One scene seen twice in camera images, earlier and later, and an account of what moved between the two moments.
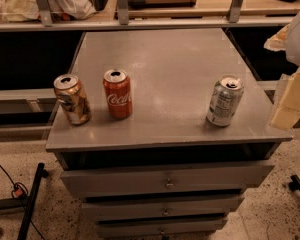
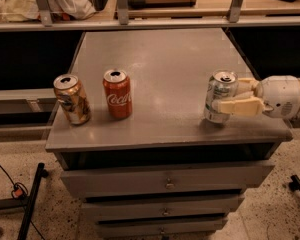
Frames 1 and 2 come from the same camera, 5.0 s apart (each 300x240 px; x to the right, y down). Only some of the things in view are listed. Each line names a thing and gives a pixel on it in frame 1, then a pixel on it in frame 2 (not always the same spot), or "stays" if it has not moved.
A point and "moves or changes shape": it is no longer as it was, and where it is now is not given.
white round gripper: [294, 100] → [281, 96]
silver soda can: [224, 100] moves or changes shape
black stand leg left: [31, 203] stays
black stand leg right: [298, 184] stays
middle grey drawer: [104, 211] stays
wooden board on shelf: [140, 2] stays
